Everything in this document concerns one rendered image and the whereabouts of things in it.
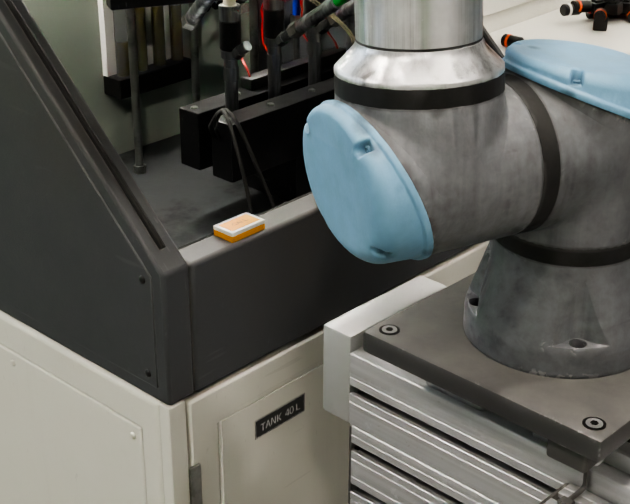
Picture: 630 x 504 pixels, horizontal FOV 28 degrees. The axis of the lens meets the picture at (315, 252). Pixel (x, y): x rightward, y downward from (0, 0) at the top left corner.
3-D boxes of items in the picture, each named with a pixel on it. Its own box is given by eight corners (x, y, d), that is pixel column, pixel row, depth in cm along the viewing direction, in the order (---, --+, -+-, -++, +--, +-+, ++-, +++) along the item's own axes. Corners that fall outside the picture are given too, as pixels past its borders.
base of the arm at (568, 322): (689, 328, 101) (707, 216, 96) (585, 401, 91) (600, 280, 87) (534, 269, 110) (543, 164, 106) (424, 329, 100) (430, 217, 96)
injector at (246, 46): (244, 168, 166) (241, 11, 156) (218, 158, 169) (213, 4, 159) (259, 162, 167) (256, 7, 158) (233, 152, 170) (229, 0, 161)
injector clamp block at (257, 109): (233, 232, 166) (230, 123, 159) (183, 211, 172) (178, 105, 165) (397, 162, 188) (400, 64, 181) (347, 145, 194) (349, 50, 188)
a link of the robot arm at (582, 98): (683, 231, 94) (708, 57, 88) (537, 268, 88) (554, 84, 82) (581, 176, 104) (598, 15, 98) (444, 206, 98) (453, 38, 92)
